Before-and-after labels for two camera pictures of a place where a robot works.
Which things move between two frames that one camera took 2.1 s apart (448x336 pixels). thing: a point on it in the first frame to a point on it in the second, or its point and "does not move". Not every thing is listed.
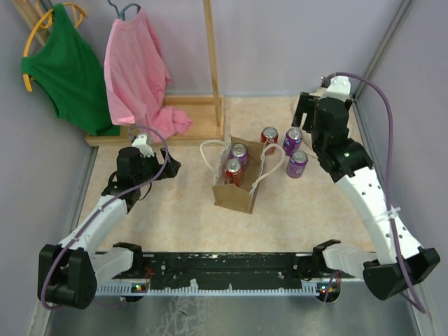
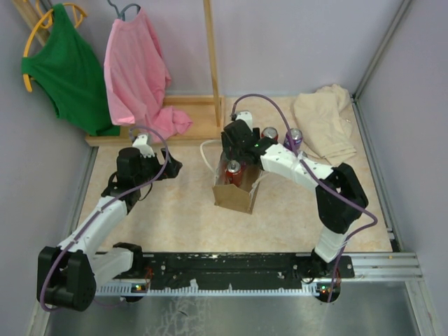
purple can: x=292 y=141 does not move
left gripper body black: x=150 y=167 does not move
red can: x=269 y=136 does not move
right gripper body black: x=316 y=143 to x=236 y=153
